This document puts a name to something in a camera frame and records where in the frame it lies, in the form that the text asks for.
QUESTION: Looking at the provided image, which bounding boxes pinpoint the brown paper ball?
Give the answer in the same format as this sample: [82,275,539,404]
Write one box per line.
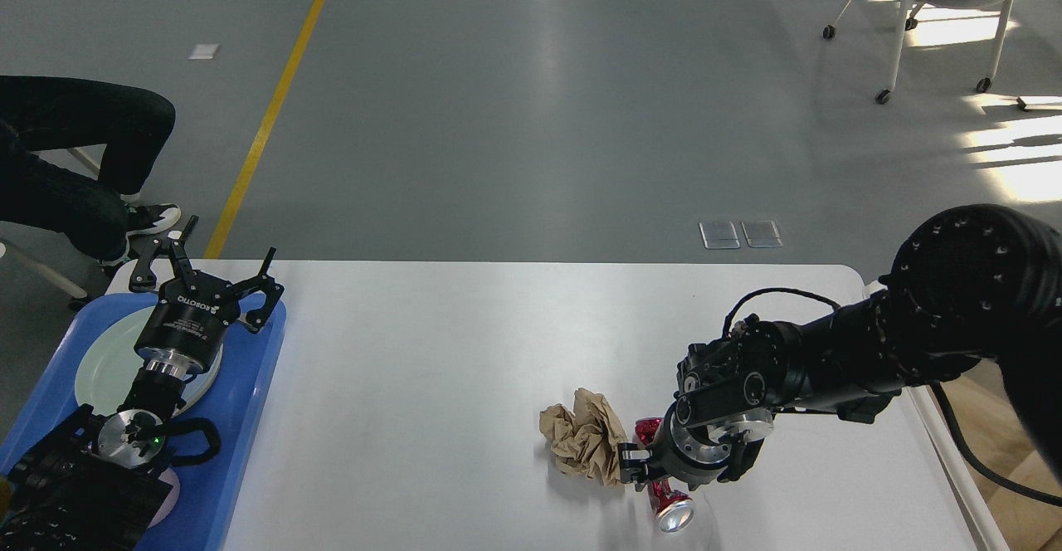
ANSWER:
[538,388,629,487]

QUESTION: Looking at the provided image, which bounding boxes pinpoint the grey floor outlet plate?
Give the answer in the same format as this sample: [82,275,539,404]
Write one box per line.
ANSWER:
[699,221,784,249]

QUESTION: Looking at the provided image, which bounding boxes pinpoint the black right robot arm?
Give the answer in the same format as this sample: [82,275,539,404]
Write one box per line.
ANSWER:
[617,204,1061,514]

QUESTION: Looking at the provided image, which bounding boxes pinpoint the person leg dark jeans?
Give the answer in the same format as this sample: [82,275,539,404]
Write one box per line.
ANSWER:
[1,76,176,262]

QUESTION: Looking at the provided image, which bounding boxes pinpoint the white plastic bin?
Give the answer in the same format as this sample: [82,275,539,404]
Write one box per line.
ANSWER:
[863,279,1062,551]

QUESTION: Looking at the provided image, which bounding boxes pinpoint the crushed red soda can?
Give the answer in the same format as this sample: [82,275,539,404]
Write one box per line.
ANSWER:
[635,417,695,534]

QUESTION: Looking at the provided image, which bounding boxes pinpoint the blue plastic tray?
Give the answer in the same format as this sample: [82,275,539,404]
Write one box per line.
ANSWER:
[1,293,287,550]

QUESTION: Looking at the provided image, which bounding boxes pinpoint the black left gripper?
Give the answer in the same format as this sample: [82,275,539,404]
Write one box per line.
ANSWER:
[129,216,285,378]

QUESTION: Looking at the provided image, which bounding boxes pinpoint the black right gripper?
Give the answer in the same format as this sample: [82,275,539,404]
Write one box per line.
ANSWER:
[617,421,765,490]

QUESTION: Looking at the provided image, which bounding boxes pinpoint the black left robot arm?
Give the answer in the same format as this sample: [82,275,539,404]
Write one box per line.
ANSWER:
[2,234,287,550]

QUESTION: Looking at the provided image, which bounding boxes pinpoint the green plate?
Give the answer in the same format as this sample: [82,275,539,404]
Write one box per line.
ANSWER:
[75,308,201,415]

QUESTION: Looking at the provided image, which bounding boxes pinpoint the brown paper bag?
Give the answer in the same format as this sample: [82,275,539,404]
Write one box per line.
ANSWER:
[974,464,1061,550]
[942,363,1060,495]

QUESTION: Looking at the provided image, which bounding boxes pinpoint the black green sneaker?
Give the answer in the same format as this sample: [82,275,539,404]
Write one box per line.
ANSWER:
[96,203,183,270]

